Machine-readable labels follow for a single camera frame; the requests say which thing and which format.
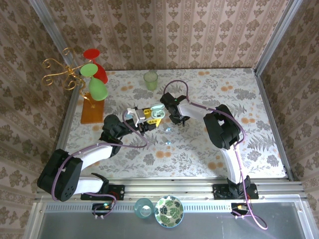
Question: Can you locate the translucent green plastic cup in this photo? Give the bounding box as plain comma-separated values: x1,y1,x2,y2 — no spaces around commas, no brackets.
143,71,159,91

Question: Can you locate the teal glass cup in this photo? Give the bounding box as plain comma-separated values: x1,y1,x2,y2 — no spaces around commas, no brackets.
134,198,153,220

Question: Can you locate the green wine glass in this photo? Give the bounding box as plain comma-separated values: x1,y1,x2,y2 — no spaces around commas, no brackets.
79,63,108,102

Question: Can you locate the small black controller board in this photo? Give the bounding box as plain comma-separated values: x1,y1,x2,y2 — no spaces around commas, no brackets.
92,203,113,215
231,203,250,216

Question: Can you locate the grey metal panel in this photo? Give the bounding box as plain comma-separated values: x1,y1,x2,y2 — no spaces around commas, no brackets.
23,201,319,239

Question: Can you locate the leaf pattern bowl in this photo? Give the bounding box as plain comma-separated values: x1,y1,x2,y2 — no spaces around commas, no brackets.
154,195,185,228

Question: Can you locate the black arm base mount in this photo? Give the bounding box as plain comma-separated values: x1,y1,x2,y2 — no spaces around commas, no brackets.
213,183,260,200
81,184,125,201

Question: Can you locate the red wine glass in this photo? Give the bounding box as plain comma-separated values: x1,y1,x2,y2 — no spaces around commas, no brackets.
83,48,108,85

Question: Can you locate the gold wire rack wooden base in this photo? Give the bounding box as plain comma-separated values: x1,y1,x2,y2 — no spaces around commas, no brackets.
41,47,105,124

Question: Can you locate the aluminium frame post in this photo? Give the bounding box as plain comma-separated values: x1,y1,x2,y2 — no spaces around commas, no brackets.
27,0,74,66
253,0,301,75

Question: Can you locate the aluminium side rail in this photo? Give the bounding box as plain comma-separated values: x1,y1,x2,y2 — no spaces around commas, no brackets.
253,69,296,182
46,86,84,182

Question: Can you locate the aluminium front rail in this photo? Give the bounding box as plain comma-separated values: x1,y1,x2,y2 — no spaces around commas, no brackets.
34,178,306,202

